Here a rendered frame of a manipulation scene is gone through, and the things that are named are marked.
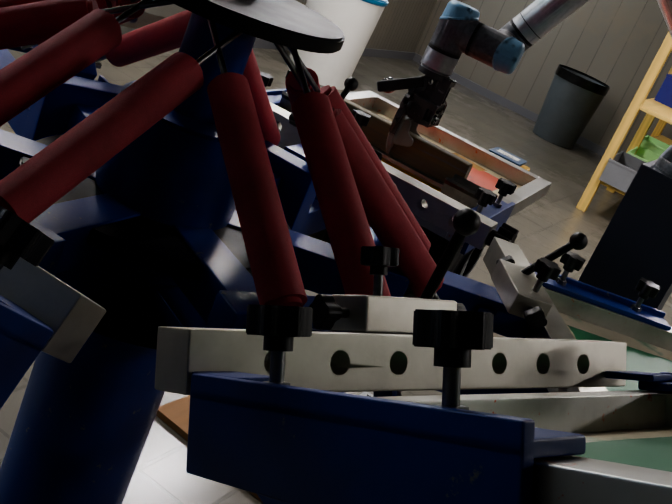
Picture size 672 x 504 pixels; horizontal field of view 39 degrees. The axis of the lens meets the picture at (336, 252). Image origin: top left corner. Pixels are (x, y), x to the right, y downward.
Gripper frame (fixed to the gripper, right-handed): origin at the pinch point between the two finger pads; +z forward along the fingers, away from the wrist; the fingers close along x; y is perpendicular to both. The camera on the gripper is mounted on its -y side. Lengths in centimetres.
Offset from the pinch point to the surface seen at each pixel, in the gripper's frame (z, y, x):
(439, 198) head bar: -4.2, 23.3, -33.6
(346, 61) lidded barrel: 79, -207, 484
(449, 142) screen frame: 3.2, 0.3, 49.0
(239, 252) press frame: -1, 16, -96
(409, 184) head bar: -3.9, 17.0, -34.1
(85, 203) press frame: -1, -1, -108
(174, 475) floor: 101, -12, -12
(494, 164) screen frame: 3, 14, 49
